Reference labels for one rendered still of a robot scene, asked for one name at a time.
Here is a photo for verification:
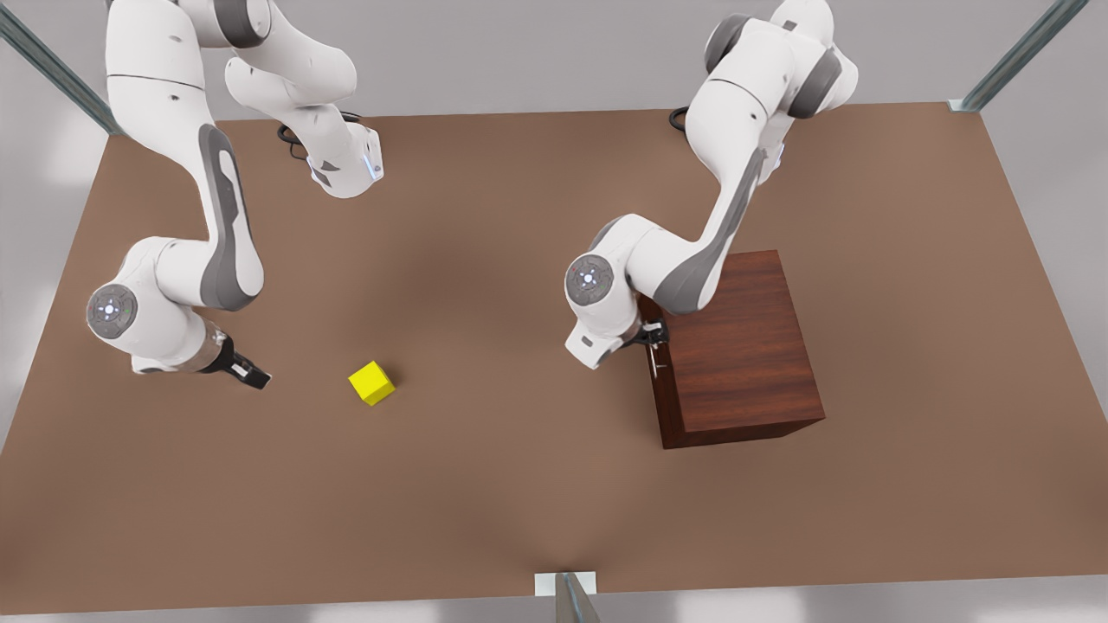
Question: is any yellow cube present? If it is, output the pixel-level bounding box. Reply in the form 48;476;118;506
348;361;396;407

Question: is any silver frame post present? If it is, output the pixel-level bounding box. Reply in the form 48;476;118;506
0;7;124;137
949;0;1090;113
534;571;602;623

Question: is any dark wooden cabinet box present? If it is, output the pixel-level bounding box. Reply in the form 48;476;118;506
638;250;826;450

